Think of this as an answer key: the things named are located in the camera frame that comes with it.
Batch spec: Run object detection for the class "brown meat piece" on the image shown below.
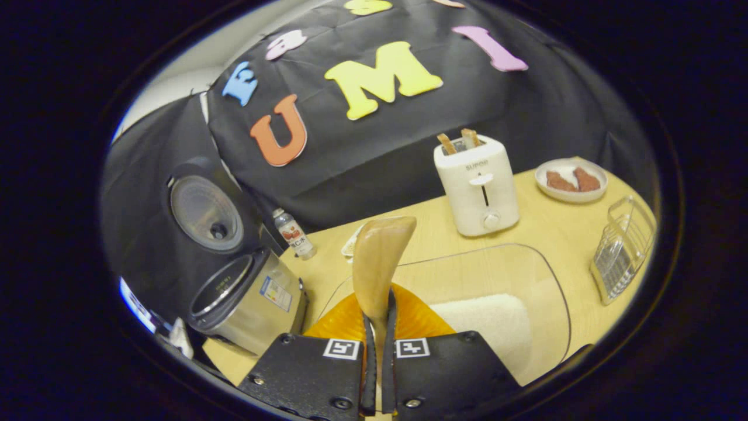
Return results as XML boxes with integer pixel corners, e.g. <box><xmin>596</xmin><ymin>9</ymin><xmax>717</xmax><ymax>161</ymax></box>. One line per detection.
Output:
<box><xmin>546</xmin><ymin>170</ymin><xmax>579</xmax><ymax>192</ymax></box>
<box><xmin>573</xmin><ymin>167</ymin><xmax>601</xmax><ymax>192</ymax></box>

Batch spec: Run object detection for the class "clear glass tray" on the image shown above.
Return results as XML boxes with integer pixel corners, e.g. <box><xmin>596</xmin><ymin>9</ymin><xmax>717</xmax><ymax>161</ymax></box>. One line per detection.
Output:
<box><xmin>318</xmin><ymin>243</ymin><xmax>572</xmax><ymax>378</ymax></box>

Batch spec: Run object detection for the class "white round plate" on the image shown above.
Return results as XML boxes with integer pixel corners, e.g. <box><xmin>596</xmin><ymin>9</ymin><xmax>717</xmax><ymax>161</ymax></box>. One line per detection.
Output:
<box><xmin>535</xmin><ymin>158</ymin><xmax>608</xmax><ymax>204</ymax></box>

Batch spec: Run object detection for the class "small clear bottle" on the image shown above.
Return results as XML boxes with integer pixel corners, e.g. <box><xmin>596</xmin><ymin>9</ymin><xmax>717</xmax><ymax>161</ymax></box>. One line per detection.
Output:
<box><xmin>273</xmin><ymin>208</ymin><xmax>317</xmax><ymax>261</ymax></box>

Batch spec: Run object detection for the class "white side desk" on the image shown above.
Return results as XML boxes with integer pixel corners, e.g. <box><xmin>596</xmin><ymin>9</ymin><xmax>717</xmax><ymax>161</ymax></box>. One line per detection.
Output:
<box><xmin>168</xmin><ymin>319</ymin><xmax>195</xmax><ymax>358</ymax></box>

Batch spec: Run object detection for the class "white divided condiment dish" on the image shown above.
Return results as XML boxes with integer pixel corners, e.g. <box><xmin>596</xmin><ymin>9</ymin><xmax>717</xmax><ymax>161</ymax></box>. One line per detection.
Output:
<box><xmin>342</xmin><ymin>225</ymin><xmax>366</xmax><ymax>258</ymax></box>

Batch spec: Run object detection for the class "grey rice cooker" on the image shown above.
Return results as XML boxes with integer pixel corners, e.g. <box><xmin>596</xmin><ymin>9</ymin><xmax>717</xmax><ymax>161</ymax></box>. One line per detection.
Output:
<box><xmin>165</xmin><ymin>157</ymin><xmax>309</xmax><ymax>357</ymax></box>

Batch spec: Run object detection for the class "metal wire chopstick holder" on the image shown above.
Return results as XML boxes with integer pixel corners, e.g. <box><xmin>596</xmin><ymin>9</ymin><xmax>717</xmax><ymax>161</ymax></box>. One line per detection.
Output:
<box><xmin>589</xmin><ymin>195</ymin><xmax>656</xmax><ymax>306</ymax></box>

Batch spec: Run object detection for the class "wooden spoon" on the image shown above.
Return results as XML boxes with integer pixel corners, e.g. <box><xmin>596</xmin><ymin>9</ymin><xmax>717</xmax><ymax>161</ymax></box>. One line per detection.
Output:
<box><xmin>352</xmin><ymin>216</ymin><xmax>418</xmax><ymax>410</ymax></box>

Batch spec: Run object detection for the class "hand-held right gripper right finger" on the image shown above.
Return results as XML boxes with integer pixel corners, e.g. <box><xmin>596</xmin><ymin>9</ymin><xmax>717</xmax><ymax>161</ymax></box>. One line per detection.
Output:
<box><xmin>383</xmin><ymin>285</ymin><xmax>522</xmax><ymax>421</ymax></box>

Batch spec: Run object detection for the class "white toaster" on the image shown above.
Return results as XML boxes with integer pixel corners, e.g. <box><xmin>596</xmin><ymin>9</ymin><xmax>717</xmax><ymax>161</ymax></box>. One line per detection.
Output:
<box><xmin>434</xmin><ymin>134</ymin><xmax>521</xmax><ymax>237</ymax></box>

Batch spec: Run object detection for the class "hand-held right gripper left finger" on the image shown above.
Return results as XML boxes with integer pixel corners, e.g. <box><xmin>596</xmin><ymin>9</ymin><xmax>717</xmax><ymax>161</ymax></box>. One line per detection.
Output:
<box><xmin>237</xmin><ymin>285</ymin><xmax>379</xmax><ymax>421</ymax></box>

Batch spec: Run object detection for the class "black backdrop cloth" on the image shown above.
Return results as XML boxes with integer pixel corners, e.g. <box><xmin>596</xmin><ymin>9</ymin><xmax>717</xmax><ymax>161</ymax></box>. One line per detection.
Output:
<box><xmin>99</xmin><ymin>0</ymin><xmax>661</xmax><ymax>328</ymax></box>

